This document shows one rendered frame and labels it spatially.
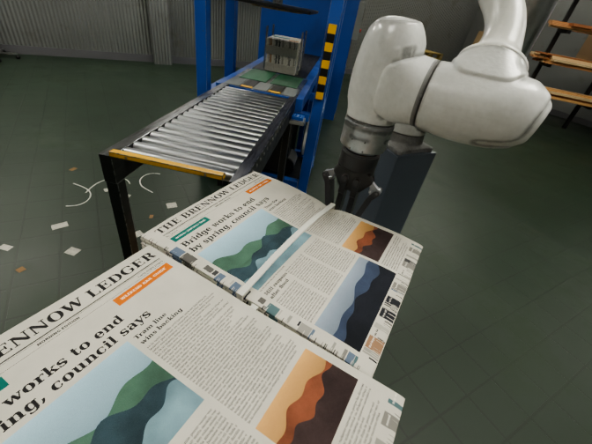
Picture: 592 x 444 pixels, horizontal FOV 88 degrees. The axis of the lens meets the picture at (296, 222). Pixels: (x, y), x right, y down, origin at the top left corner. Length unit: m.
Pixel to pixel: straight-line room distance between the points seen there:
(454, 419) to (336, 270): 1.35
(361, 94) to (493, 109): 0.19
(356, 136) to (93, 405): 0.50
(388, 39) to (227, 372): 0.49
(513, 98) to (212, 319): 0.48
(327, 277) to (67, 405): 0.31
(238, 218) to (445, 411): 1.43
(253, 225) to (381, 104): 0.28
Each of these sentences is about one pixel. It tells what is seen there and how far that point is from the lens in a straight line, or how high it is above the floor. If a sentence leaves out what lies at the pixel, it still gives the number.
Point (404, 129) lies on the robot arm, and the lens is 1.15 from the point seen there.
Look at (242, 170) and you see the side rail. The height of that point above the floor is 0.80.
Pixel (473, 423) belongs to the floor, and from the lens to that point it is 1.80.
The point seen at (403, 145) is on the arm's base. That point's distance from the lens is 1.16.
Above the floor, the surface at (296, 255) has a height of 1.06.
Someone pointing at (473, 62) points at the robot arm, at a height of 1.34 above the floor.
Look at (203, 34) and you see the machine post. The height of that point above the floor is 1.08.
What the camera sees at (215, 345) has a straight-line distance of 0.36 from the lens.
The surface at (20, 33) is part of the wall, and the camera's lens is 6.94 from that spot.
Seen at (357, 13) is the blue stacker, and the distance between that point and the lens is 4.62.
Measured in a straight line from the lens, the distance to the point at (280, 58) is 3.12.
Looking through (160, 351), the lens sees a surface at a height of 1.07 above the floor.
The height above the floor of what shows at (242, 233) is 1.06.
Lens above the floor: 1.38
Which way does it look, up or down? 36 degrees down
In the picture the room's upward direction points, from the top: 11 degrees clockwise
